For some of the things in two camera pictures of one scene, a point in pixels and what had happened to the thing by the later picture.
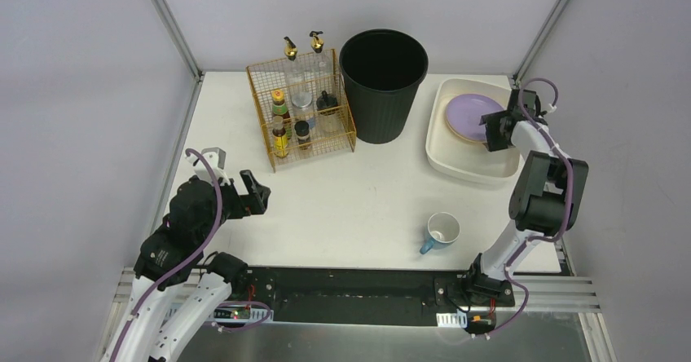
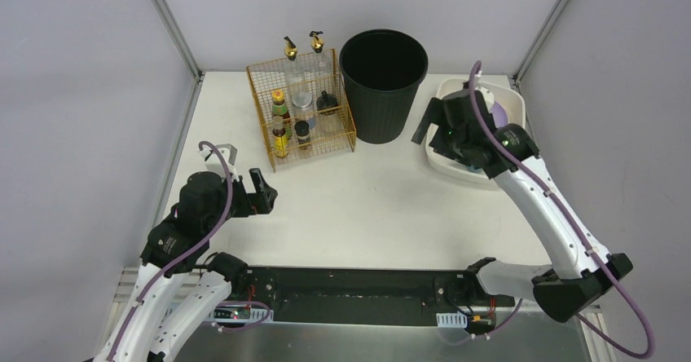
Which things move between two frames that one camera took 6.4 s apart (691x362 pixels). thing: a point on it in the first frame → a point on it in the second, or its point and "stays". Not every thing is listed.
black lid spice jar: (327, 112) stays
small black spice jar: (301, 129) stays
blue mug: (442, 231) → (474, 169)
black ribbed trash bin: (383, 69) stays
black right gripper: (503, 127) → (442, 124)
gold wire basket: (301, 107) stays
